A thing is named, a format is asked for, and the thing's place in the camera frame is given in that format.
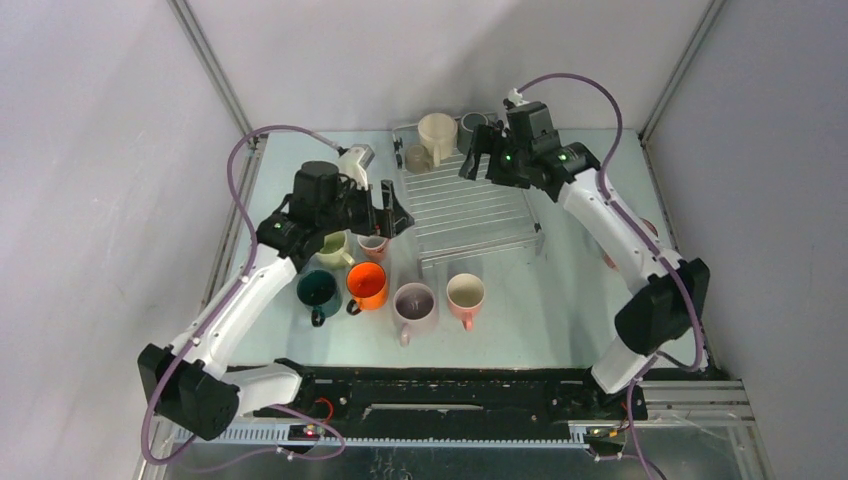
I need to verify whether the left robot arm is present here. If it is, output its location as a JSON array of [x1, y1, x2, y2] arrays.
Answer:
[[137, 161, 414, 440]]

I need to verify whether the purple cable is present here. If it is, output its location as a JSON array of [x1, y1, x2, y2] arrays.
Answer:
[[140, 125, 349, 473], [516, 72, 705, 480]]

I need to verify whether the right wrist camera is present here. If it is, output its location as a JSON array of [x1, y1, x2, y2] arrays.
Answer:
[[503, 88, 529, 113]]

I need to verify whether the clear acrylic dish rack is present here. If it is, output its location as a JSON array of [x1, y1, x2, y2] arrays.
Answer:
[[392, 124, 545, 275]]

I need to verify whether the mauve grey mug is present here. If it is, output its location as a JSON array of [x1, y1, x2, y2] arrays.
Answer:
[[392, 283, 439, 347]]

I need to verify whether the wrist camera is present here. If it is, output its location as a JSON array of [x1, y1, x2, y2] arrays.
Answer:
[[503, 88, 529, 113], [337, 144, 375, 190]]

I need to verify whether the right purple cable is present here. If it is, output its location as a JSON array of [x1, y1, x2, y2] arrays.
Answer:
[[516, 72, 705, 480]]

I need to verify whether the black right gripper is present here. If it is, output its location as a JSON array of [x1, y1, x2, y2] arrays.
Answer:
[[460, 124, 531, 190]]

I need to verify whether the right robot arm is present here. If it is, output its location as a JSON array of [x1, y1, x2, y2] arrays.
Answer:
[[459, 101, 710, 418]]

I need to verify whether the small salmon pink mug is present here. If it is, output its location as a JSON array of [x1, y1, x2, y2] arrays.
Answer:
[[357, 235, 390, 263]]

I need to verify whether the cream beige mug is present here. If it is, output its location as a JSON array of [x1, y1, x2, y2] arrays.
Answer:
[[417, 113, 458, 167]]

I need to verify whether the small beige cup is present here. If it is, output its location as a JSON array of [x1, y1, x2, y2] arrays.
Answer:
[[404, 144, 434, 174]]

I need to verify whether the light green mug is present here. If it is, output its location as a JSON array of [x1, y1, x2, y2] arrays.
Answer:
[[314, 231, 355, 270]]

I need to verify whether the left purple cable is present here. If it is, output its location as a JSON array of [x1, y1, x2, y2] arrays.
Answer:
[[140, 125, 349, 473]]

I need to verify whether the dark teal mug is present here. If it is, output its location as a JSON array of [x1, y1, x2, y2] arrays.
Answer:
[[296, 269, 342, 328]]

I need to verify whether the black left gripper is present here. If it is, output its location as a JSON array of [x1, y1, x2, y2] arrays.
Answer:
[[318, 176, 413, 239]]

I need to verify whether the pink patterned mug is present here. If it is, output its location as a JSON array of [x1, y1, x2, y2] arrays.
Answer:
[[601, 216, 660, 272]]

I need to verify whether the orange mug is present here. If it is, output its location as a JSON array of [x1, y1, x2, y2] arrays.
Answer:
[[345, 261, 389, 315]]

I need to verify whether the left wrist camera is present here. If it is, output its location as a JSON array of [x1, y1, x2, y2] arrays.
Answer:
[[337, 144, 375, 190]]

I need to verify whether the dark grey mug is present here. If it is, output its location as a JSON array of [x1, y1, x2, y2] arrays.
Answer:
[[456, 112, 489, 154]]

